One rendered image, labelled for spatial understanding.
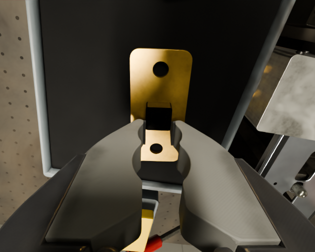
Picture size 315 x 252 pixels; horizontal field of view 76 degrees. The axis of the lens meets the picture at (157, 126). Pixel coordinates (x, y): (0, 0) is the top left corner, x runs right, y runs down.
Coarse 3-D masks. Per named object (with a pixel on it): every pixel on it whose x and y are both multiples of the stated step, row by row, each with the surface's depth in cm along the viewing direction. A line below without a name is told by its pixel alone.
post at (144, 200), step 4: (144, 192) 22; (148, 192) 22; (152, 192) 22; (156, 192) 23; (144, 196) 22; (148, 196) 22; (152, 196) 22; (156, 196) 22; (144, 200) 22; (148, 200) 22; (152, 200) 22; (156, 200) 22; (144, 204) 22; (148, 204) 22; (152, 204) 22; (156, 204) 22; (144, 208) 22; (148, 208) 22; (152, 208) 22; (156, 208) 22
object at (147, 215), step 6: (144, 210) 21; (150, 210) 21; (144, 216) 20; (150, 216) 20; (144, 222) 20; (150, 222) 20; (144, 228) 21; (150, 228) 21; (144, 234) 21; (138, 240) 22; (144, 240) 22; (132, 246) 22; (138, 246) 22; (144, 246) 22
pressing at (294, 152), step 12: (276, 144) 35; (288, 144) 35; (300, 144) 36; (312, 144) 36; (264, 156) 37; (276, 156) 36; (288, 156) 37; (300, 156) 37; (264, 168) 38; (276, 168) 38; (288, 168) 38; (300, 168) 38; (276, 180) 40; (288, 180) 40; (300, 180) 40; (312, 180) 40; (312, 192) 42; (300, 204) 43; (312, 204) 43; (312, 216) 46
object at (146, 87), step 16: (144, 48) 12; (160, 48) 12; (144, 64) 12; (176, 64) 12; (144, 80) 13; (160, 80) 13; (176, 80) 13; (144, 96) 13; (160, 96) 13; (176, 96) 13; (144, 112) 14; (160, 112) 13; (176, 112) 14; (160, 128) 14; (144, 144) 15; (160, 160) 16
